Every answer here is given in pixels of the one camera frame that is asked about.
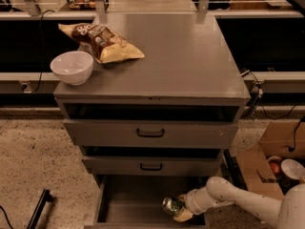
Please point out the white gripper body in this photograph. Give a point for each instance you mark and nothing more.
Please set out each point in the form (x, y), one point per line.
(192, 201)

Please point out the crushed green soda can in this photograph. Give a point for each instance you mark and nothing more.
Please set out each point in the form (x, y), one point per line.
(172, 206)

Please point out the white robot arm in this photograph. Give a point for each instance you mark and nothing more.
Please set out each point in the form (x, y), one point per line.
(286, 213)

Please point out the bottom grey drawer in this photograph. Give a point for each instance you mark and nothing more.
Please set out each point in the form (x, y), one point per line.
(135, 202)

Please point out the grey drawer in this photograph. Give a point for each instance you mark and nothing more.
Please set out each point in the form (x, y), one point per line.
(135, 202)
(155, 134)
(144, 166)

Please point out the grey metal drawer cabinet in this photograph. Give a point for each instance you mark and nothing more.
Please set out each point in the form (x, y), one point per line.
(187, 74)

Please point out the middle grey drawer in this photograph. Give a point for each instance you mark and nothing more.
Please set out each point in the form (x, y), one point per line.
(144, 166)

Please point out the top grey drawer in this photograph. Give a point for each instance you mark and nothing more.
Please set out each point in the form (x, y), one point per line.
(155, 134)

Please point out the red apple in box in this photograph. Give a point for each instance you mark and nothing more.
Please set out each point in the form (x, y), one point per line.
(275, 168)

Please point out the white bowl in box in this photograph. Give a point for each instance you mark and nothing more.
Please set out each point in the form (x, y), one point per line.
(292, 169)

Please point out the open cardboard box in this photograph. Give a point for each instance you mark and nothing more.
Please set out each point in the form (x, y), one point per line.
(283, 139)

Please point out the black bar on floor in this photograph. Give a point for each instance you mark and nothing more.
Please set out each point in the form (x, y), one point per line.
(44, 198)

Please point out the brown and yellow chip bag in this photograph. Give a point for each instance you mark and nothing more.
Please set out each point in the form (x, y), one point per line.
(106, 45)

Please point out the white ceramic bowl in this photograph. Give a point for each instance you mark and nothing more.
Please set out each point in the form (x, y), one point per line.
(73, 68)

